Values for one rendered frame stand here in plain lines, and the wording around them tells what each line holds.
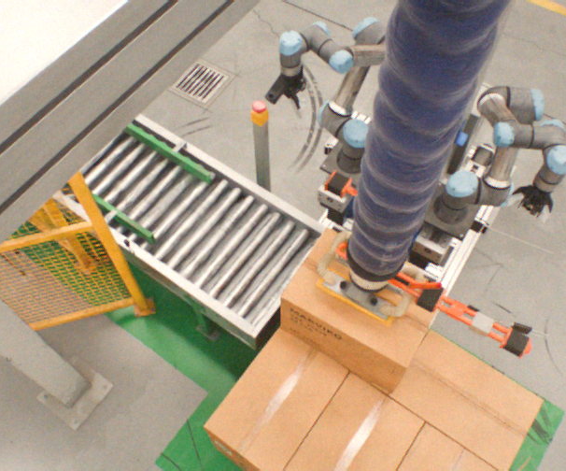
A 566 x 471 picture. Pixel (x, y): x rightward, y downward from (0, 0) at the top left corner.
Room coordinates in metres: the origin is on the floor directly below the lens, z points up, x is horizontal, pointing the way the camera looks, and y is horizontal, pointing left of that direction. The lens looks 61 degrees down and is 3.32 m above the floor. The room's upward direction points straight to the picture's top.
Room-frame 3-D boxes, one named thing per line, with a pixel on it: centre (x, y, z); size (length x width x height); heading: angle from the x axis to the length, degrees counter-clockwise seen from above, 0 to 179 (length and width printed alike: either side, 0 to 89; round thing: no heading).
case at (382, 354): (1.03, -0.34, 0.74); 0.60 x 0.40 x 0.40; 58
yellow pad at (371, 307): (0.96, -0.29, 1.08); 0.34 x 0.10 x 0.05; 58
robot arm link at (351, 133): (1.66, -0.30, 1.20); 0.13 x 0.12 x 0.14; 39
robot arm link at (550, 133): (1.18, -0.82, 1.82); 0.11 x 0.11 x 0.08; 84
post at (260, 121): (1.98, 0.13, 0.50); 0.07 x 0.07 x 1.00; 54
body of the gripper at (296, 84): (1.59, -0.02, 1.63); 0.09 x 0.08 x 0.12; 135
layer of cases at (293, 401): (0.61, -0.41, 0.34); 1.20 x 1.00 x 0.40; 54
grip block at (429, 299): (0.91, -0.55, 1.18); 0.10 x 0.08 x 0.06; 148
